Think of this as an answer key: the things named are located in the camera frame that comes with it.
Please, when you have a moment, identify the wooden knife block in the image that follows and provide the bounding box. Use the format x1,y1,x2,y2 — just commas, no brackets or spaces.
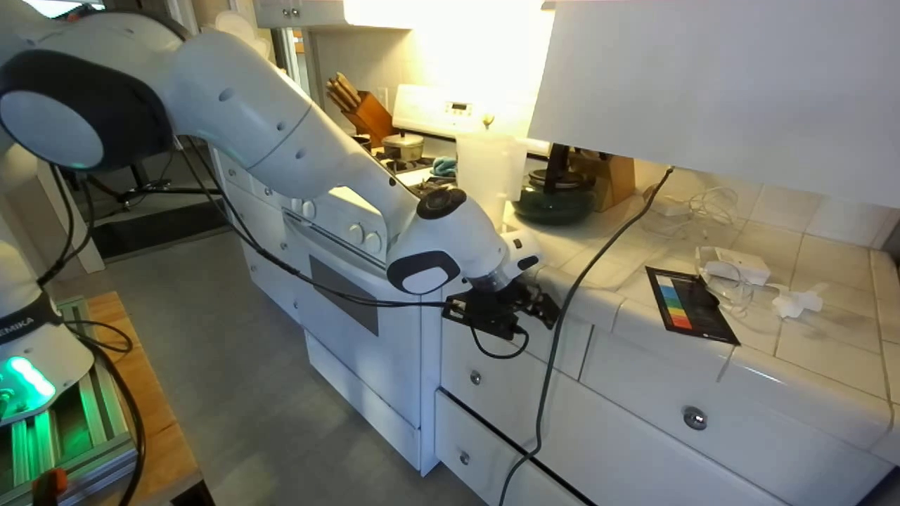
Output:
325,74,393,147

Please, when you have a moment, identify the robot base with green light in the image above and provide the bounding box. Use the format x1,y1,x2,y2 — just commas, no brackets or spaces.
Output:
0,220,142,506

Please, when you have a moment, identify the white gas stove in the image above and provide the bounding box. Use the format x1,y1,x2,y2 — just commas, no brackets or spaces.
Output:
214,83,460,479

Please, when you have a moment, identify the white upper left drawer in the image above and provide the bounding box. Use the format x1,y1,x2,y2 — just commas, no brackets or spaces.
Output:
435,317,623,469

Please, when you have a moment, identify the silver drawer knob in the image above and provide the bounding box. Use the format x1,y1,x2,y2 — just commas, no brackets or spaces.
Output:
467,372,484,385

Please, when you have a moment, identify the white spice drawer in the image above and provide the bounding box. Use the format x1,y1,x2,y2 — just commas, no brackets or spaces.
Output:
581,334,897,506

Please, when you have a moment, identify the dark green bowl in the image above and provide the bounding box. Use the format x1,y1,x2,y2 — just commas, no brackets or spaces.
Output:
515,143,595,226

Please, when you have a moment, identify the small lidded pot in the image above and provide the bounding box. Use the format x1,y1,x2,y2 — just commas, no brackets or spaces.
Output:
383,133,424,164

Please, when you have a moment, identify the black hanging cable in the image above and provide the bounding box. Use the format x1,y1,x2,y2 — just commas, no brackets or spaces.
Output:
495,167,678,506

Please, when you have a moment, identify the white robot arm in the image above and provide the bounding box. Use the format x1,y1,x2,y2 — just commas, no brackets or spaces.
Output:
0,0,564,337

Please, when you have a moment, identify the clear plastic bag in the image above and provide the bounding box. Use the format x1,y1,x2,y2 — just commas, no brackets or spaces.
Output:
695,247,824,334

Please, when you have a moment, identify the translucent plastic pitcher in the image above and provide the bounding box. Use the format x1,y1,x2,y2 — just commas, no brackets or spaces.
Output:
454,115,525,229

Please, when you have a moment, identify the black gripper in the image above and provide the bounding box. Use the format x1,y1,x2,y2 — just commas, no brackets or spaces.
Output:
440,282,559,341

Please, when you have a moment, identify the white lower drawer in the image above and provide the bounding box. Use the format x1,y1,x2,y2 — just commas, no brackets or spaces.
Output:
435,393,581,506

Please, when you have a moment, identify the colour checker card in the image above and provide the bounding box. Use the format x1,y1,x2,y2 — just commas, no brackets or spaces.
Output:
646,268,736,347

